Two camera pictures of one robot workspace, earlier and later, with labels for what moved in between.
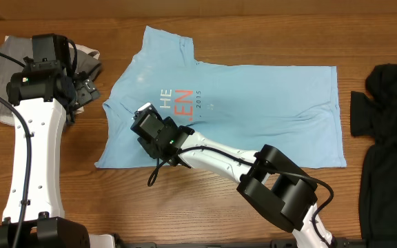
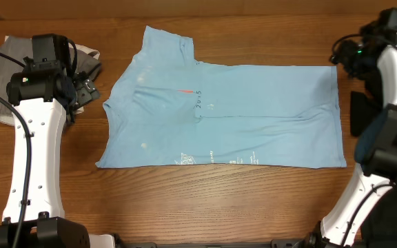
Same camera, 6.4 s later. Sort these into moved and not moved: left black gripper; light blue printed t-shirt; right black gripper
Moved: right black gripper
Not moved: left black gripper; light blue printed t-shirt
